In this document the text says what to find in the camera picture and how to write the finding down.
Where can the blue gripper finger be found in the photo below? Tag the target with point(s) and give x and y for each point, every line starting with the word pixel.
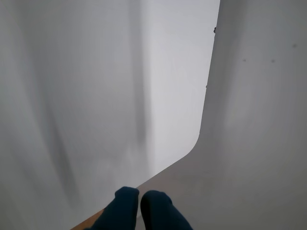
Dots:
pixel 160 213
pixel 120 210

